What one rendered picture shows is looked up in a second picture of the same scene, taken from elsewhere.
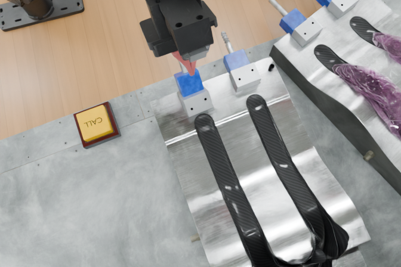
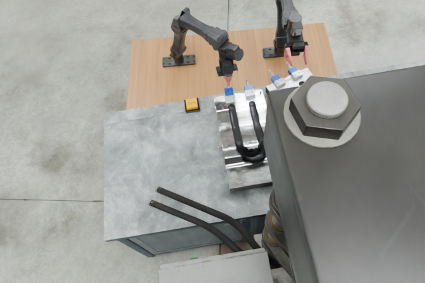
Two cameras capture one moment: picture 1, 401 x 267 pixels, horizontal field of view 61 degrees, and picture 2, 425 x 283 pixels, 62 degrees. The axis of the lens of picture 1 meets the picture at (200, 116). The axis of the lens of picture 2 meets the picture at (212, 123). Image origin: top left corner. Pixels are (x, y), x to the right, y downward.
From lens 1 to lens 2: 1.26 m
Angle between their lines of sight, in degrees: 15
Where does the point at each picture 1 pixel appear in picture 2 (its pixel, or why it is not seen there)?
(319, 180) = not seen: hidden behind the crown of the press
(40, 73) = (174, 84)
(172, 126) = (220, 106)
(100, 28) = (200, 71)
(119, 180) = (195, 126)
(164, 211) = (210, 139)
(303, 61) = not seen: hidden behind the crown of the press
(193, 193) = (222, 129)
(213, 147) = (233, 115)
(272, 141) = (255, 117)
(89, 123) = (190, 103)
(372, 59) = not seen: hidden behind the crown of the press
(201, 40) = (229, 71)
